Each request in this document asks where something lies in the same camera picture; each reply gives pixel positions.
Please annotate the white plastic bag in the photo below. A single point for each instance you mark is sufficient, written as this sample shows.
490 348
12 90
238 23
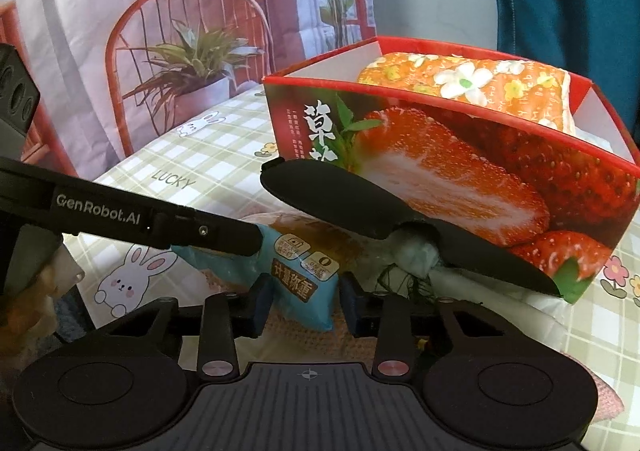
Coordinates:
500 306

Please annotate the red strawberry print cardboard box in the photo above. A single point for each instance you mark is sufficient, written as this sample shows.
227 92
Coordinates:
450 156

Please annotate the checked rabbit print tablecloth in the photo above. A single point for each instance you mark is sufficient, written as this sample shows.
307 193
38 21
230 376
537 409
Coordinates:
215 151

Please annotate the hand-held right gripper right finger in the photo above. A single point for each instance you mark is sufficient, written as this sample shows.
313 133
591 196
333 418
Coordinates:
350 308

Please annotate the person's left hand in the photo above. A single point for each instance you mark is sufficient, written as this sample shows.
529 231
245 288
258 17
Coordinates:
30 316

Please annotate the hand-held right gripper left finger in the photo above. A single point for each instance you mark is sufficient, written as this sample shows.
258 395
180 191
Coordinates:
261 308

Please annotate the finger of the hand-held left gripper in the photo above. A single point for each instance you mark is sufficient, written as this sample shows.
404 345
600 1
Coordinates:
215 233

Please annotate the blue bread packet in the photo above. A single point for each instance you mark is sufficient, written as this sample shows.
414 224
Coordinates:
300 276

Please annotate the printed wall tapestry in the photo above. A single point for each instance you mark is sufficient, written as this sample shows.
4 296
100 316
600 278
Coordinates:
75 6

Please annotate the pale green crumpled cloth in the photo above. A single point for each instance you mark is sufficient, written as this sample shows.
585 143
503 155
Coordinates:
415 251

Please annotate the pink knitted item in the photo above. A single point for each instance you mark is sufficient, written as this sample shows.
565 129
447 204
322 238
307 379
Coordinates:
305 338

